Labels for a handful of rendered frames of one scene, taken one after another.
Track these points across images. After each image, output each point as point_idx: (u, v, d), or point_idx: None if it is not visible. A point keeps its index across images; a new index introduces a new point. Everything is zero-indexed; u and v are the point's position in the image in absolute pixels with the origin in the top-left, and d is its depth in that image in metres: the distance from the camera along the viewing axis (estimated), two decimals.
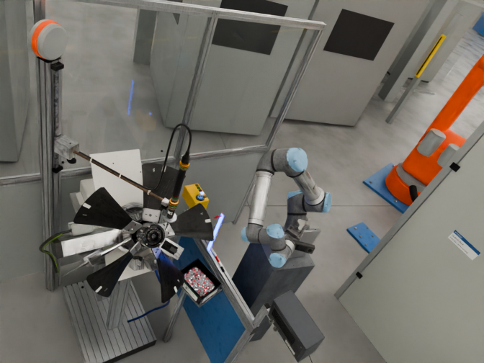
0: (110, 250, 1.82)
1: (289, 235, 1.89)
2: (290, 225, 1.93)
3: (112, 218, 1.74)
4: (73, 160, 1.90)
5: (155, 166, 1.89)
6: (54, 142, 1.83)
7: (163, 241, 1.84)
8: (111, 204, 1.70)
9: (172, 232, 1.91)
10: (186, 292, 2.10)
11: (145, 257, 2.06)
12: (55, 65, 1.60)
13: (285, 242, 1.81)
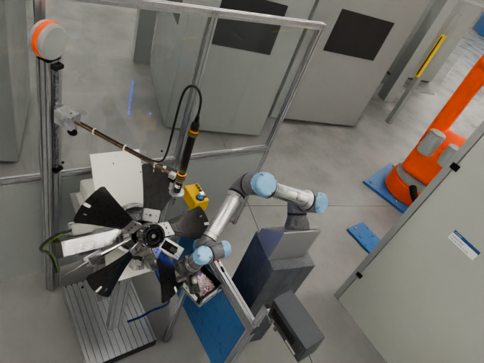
0: (110, 250, 1.82)
1: None
2: None
3: (157, 194, 1.87)
4: (74, 132, 1.79)
5: (204, 216, 2.08)
6: (54, 111, 1.72)
7: (150, 248, 1.80)
8: None
9: (157, 256, 1.87)
10: (186, 292, 2.10)
11: (145, 257, 2.06)
12: (55, 65, 1.60)
13: None
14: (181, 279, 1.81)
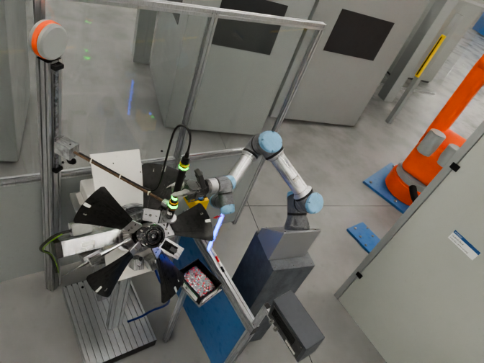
0: (110, 250, 1.82)
1: None
2: (189, 202, 1.80)
3: (157, 194, 1.87)
4: (73, 161, 1.90)
5: (205, 213, 2.06)
6: (54, 142, 1.84)
7: (150, 248, 1.80)
8: None
9: (157, 256, 1.87)
10: (186, 292, 2.10)
11: (145, 257, 2.06)
12: (55, 65, 1.60)
13: (214, 192, 1.86)
14: (183, 183, 1.77)
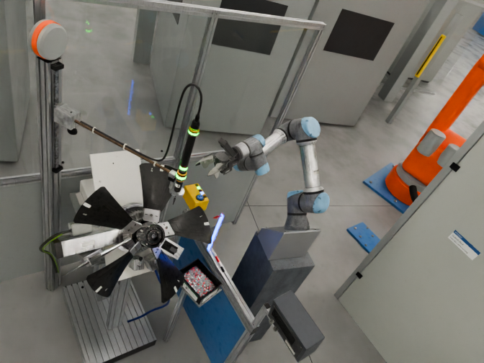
0: (110, 250, 1.82)
1: None
2: (224, 174, 1.75)
3: (186, 226, 1.97)
4: (74, 132, 1.78)
5: (179, 284, 1.99)
6: (54, 110, 1.72)
7: (142, 238, 1.78)
8: (197, 235, 1.98)
9: (131, 251, 1.79)
10: (186, 292, 2.10)
11: (145, 257, 2.06)
12: (55, 65, 1.60)
13: (247, 155, 1.79)
14: (212, 156, 1.73)
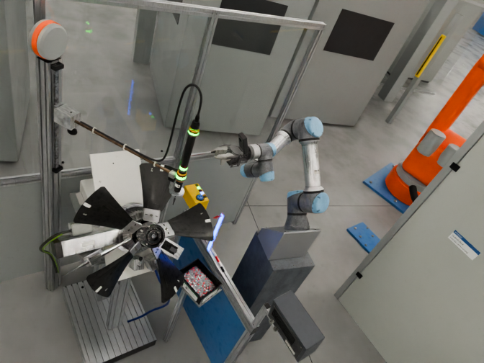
0: (110, 250, 1.82)
1: None
2: (231, 167, 1.79)
3: (186, 225, 1.97)
4: (74, 132, 1.78)
5: (179, 284, 1.99)
6: (54, 111, 1.72)
7: (142, 238, 1.78)
8: (198, 233, 1.97)
9: (131, 251, 1.79)
10: (186, 292, 2.10)
11: (145, 257, 2.06)
12: (55, 65, 1.60)
13: (256, 158, 1.85)
14: (226, 148, 1.76)
